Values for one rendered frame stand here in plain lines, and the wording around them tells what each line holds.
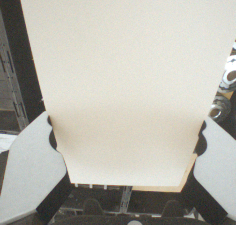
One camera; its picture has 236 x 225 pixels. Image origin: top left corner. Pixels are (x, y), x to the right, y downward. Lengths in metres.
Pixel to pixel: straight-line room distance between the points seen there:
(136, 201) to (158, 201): 0.10
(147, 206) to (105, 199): 0.19
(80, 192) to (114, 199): 0.16
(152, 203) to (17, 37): 0.76
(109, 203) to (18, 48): 0.65
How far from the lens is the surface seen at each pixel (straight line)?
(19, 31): 0.39
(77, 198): 0.74
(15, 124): 0.49
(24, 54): 0.39
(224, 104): 0.49
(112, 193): 0.74
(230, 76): 0.48
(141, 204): 0.74
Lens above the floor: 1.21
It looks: 61 degrees down
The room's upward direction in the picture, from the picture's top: 177 degrees counter-clockwise
